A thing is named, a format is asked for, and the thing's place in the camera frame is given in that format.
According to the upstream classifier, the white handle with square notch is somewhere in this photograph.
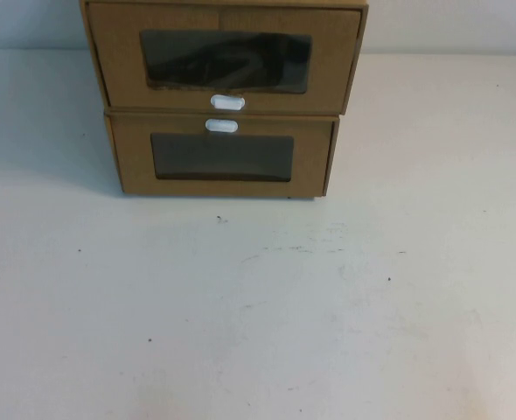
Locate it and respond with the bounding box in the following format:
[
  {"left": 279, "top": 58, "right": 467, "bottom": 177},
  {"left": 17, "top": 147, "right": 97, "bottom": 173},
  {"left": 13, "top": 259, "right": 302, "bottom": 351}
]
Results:
[{"left": 209, "top": 93, "right": 247, "bottom": 111}]

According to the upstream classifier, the cardboard shell of stacked box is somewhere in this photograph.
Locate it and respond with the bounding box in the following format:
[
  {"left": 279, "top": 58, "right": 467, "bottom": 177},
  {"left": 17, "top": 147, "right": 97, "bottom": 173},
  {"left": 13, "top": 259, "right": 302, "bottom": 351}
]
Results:
[{"left": 79, "top": 0, "right": 367, "bottom": 116}]

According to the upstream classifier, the cardboard shell of base box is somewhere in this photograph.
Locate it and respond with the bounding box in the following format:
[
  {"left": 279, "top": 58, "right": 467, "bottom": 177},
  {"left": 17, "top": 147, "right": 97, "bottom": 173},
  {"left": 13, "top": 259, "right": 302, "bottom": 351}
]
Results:
[{"left": 103, "top": 111, "right": 342, "bottom": 202}]

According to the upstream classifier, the white oval drawer handle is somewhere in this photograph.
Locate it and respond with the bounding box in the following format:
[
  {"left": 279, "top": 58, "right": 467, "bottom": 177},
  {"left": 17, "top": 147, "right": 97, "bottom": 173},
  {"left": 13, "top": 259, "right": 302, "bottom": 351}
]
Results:
[{"left": 204, "top": 117, "right": 240, "bottom": 134}]

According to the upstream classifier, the cardboard drawer with curved-edge window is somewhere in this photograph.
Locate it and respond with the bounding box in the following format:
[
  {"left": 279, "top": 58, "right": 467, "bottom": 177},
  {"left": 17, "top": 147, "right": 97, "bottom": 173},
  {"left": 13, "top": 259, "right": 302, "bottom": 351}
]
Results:
[{"left": 85, "top": 1, "right": 363, "bottom": 110}]

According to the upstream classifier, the cardboard drawer with straight-edge window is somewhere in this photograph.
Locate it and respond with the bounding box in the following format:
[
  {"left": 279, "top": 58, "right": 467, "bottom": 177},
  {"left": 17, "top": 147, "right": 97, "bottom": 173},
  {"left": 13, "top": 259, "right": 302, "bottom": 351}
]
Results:
[{"left": 110, "top": 117, "right": 335, "bottom": 196}]

